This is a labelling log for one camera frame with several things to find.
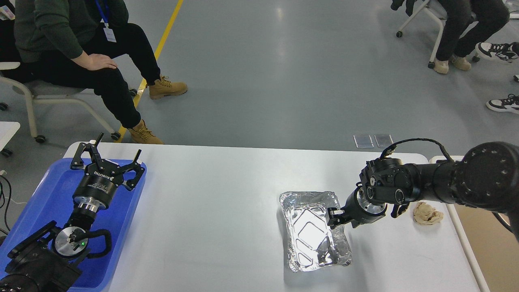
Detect seated person dark trousers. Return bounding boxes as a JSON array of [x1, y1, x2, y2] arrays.
[[434, 0, 510, 74]]

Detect right floor socket plate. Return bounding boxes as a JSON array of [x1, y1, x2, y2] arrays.
[[374, 134, 393, 148]]

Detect white side table edge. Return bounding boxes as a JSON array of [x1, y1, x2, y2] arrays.
[[0, 121, 20, 157]]

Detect white chair top right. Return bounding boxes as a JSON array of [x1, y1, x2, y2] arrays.
[[396, 0, 479, 69]]

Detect white office chair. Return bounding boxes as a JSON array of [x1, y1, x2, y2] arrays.
[[0, 75, 122, 144]]

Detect black white sneaker lower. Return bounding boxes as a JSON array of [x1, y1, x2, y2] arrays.
[[485, 94, 519, 114]]

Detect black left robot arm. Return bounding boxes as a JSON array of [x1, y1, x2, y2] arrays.
[[1, 136, 146, 292]]

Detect black cable at left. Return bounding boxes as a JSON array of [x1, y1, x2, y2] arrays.
[[0, 170, 17, 236]]

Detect floor socket plate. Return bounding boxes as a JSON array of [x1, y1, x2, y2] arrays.
[[354, 134, 374, 148], [374, 134, 393, 148]]

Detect beige plastic bin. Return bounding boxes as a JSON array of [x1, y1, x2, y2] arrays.
[[446, 204, 519, 292]]

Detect aluminium foil tray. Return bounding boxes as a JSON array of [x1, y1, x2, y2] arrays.
[[279, 191, 352, 272]]

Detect black white sneaker upper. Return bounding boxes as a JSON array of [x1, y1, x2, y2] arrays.
[[475, 41, 519, 63]]

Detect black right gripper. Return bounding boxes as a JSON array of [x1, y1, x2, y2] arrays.
[[327, 187, 388, 230]]

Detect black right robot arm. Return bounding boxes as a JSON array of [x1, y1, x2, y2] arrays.
[[326, 141, 519, 236]]

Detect seated person in green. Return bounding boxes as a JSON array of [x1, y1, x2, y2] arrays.
[[14, 0, 188, 144]]

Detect blue plastic tray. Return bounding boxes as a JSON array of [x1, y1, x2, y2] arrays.
[[0, 158, 146, 292]]

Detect crumpled brown paper ball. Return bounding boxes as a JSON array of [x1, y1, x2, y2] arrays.
[[413, 202, 444, 225]]

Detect black white sneaker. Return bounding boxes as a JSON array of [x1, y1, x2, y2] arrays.
[[485, 94, 519, 114], [475, 41, 519, 63]]

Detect left floor socket plate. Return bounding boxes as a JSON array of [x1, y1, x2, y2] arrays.
[[354, 134, 374, 148]]

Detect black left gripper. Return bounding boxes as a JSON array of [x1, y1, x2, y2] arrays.
[[71, 133, 145, 210]]

